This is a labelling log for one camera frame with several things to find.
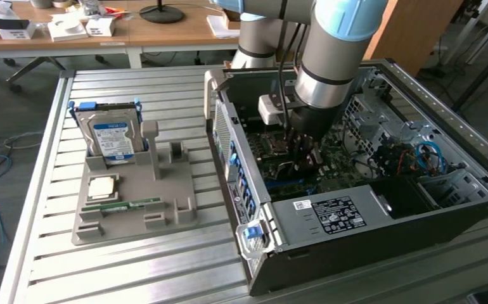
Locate silver CPU chip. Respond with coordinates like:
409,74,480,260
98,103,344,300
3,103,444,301
87,176,121,201

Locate grey printed parts rack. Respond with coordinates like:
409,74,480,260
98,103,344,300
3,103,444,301
71,120,199,245

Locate white box with tape roll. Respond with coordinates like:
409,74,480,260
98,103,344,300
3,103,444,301
47,14,88,42

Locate grey power supply unit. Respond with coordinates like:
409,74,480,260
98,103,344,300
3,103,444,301
269,185,393,247

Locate black white cardboard box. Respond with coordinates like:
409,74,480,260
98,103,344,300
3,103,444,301
0,18,38,41

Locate CPU socket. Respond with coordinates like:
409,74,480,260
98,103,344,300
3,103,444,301
260,132,292,156

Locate green RAM stick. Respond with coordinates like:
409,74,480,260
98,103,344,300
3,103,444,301
82,197,162,212

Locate hard disk blue caddy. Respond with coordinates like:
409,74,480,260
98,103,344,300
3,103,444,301
68,101,146,165

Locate blue data wire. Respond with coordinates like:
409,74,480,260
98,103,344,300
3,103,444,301
412,141,448,175

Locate black fan shroud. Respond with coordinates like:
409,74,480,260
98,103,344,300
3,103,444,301
369,177,441,220

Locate white paper booklet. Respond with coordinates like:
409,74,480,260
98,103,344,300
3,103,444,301
206,15,241,39

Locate black graphics card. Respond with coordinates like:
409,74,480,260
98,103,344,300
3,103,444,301
264,148,328,183

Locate green motherboard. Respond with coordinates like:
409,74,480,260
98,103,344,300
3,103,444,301
244,113,375,202

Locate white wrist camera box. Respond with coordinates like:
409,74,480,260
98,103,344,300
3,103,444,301
258,94,292,126

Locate red orange wire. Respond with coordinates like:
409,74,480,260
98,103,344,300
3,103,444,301
400,150,425,174

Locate black round lamp base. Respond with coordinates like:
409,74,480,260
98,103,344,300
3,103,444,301
139,0,186,25

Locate white floor cable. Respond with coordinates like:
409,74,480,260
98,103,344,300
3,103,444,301
0,131,44,149

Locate white labelled box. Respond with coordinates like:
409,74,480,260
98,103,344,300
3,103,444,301
86,17,116,37

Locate black open PC case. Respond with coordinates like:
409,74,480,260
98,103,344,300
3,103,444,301
203,58,488,297

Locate blue expansion slot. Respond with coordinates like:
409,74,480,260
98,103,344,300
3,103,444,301
268,179,305,188

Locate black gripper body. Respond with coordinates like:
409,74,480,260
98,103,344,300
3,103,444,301
289,104,342,143

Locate wooden desk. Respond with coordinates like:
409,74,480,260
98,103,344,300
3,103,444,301
127,0,361,69
0,0,131,92

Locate silver disk bay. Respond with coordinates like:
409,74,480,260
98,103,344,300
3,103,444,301
416,169,488,208

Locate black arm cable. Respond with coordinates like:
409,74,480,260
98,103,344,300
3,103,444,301
277,22,302,128

